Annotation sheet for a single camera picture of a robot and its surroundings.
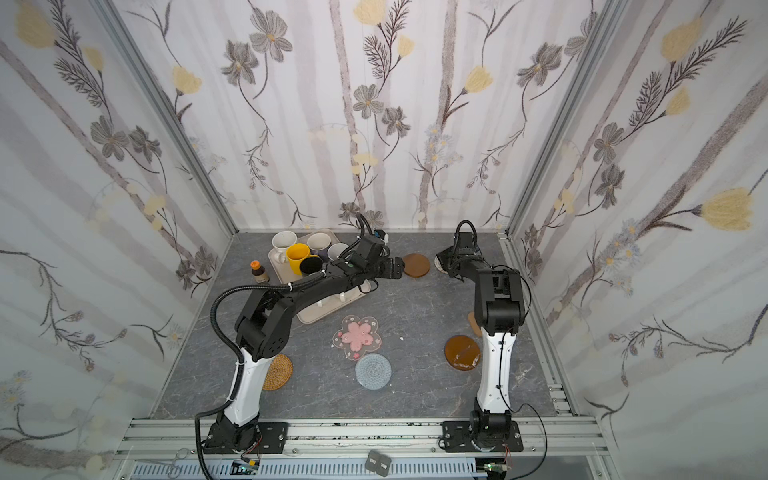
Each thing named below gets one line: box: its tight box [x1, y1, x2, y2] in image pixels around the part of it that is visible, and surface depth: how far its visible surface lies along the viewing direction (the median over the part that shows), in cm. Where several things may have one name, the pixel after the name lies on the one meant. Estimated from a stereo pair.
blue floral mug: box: [327, 242, 349, 261], surface depth 104 cm
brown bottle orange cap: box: [250, 260, 270, 284], surface depth 102 cm
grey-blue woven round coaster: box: [355, 353, 392, 390], surface depth 86 cm
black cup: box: [300, 257, 323, 274], surface depth 101 cm
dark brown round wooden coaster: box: [403, 253, 430, 277], surface depth 113 cm
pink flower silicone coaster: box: [332, 315, 382, 361], surface depth 94 cm
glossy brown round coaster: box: [444, 335, 481, 371], surface depth 90 cm
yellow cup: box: [286, 243, 319, 276], surface depth 106 cm
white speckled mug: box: [272, 230, 297, 263], surface depth 108 cm
